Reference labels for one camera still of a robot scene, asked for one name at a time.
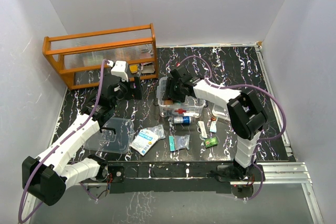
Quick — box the brown bottle orange cap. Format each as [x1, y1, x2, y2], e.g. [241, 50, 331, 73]
[163, 100, 174, 105]

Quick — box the clear first aid box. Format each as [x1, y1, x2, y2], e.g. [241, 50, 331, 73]
[156, 77, 207, 118]

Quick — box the white blue medicine packet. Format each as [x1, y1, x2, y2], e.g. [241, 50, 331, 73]
[130, 129, 159, 156]

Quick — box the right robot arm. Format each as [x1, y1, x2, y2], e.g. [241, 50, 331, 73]
[164, 65, 268, 180]

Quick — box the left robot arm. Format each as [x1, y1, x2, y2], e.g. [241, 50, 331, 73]
[22, 75, 142, 206]

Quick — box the yellow item on shelf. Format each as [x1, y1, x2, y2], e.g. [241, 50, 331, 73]
[129, 64, 139, 74]

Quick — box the cardboard box on shelf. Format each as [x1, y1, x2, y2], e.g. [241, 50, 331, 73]
[140, 62, 155, 74]

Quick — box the blue white spray can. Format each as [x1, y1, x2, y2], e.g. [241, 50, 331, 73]
[169, 116, 193, 125]

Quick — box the clear divider tray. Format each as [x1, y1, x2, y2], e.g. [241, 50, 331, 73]
[212, 104, 230, 122]

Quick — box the orange wooden shelf rack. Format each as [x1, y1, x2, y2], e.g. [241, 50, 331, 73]
[42, 23, 159, 90]

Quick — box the white teal ointment tube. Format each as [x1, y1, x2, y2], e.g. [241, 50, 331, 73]
[209, 116, 217, 133]

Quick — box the clear bag teal header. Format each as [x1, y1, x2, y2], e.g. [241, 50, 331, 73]
[169, 135, 190, 152]

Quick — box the green small packet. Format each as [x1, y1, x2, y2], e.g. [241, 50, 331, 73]
[204, 137, 218, 148]

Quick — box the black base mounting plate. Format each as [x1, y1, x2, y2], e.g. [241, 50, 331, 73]
[108, 161, 265, 194]

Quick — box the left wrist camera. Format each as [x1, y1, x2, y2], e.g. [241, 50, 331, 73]
[108, 61, 129, 81]

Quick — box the clear box lid with handle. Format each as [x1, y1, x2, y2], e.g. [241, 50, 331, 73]
[84, 117, 134, 154]

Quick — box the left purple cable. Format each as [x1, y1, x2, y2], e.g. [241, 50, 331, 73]
[18, 58, 113, 222]

